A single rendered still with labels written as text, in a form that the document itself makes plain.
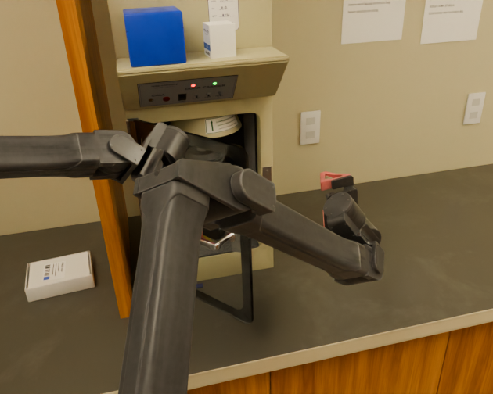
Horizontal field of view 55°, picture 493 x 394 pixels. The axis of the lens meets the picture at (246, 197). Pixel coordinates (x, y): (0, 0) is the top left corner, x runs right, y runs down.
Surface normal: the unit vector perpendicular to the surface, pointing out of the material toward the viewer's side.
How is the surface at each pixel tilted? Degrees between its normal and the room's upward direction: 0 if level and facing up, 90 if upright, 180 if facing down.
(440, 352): 90
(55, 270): 0
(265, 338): 0
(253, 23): 90
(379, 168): 90
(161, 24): 90
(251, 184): 62
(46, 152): 51
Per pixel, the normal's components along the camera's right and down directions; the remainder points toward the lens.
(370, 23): 0.25, 0.43
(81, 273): -0.04, -0.89
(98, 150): 0.52, -0.31
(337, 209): -0.59, -0.61
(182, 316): 0.81, -0.24
